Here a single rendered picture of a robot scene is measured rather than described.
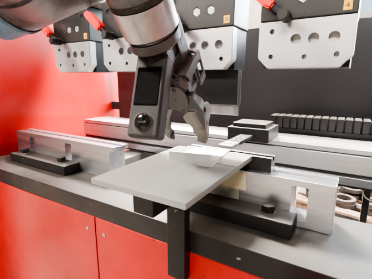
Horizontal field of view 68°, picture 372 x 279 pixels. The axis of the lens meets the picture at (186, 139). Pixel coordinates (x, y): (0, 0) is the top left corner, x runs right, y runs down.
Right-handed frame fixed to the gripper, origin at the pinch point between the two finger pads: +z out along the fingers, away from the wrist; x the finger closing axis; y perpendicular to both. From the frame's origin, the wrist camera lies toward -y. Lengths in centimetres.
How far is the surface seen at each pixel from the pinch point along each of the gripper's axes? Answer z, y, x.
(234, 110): 5.7, 13.2, -5.1
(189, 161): 3.8, -2.1, -0.4
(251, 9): 133, 304, 59
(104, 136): 39, 25, 57
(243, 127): 22.7, 23.0, -3.2
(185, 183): -1.5, -9.4, -3.8
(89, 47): -4.7, 22.6, 34.5
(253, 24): 146, 291, 55
